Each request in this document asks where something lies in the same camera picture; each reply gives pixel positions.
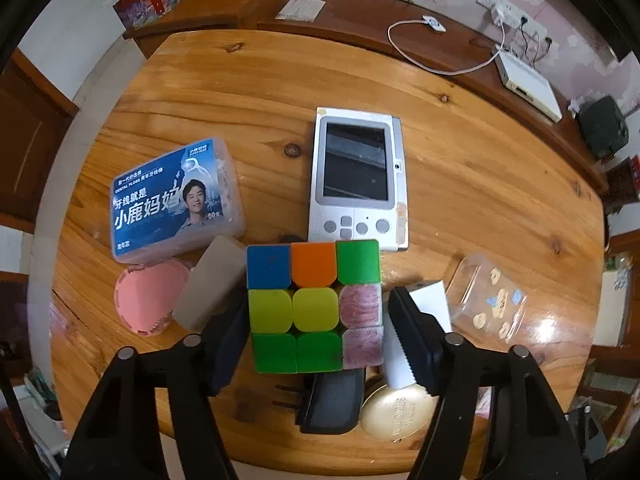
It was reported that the blue dental floss box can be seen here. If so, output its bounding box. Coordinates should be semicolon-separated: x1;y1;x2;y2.
109;137;247;264

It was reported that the clear case with bear stickers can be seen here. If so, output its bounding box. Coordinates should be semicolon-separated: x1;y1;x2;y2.
445;252;528;345

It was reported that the silver handheld screen device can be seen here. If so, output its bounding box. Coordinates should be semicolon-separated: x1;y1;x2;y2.
307;106;410;253

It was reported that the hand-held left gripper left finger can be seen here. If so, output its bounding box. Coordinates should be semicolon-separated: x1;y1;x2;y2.
60;287;249;480

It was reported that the white charger plug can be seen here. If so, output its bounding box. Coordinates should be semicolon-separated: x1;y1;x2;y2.
382;280;453;391

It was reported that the black speaker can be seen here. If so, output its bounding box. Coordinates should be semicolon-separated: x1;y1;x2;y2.
577;95;630;161

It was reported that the gold round tin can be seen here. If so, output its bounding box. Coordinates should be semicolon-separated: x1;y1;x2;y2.
360;382;436;442

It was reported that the white power strip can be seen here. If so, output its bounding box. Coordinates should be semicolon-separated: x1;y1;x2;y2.
477;0;553;43

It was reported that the brown wooden door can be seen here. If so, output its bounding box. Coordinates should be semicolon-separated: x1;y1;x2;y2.
0;50;81;233

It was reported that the white router box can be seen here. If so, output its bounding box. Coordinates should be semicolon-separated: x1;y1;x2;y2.
495;51;563;123

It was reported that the red printed box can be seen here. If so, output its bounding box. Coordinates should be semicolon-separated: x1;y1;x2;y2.
114;0;187;29

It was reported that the long wooden media cabinet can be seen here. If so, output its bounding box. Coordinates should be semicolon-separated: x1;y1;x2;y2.
257;0;611;196

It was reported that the pink round container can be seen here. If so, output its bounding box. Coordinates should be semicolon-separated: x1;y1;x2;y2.
114;259;196;336

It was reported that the cream charger block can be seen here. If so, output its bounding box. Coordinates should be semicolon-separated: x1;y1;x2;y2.
172;235;248;332

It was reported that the white paper sheet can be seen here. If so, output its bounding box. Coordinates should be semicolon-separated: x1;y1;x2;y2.
276;0;325;22

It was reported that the wooden side cabinet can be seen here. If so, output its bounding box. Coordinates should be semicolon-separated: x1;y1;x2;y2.
122;0;290;58

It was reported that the colourful puzzle cube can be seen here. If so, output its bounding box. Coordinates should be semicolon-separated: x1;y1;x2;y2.
246;240;386;375

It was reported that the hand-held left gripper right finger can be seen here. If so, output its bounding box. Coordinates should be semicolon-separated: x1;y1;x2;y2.
389;286;586;480

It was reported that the black plug adapter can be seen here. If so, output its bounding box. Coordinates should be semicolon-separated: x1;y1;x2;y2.
274;372;366;435

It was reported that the white charging cable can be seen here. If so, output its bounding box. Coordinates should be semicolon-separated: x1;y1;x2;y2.
387;14;507;77

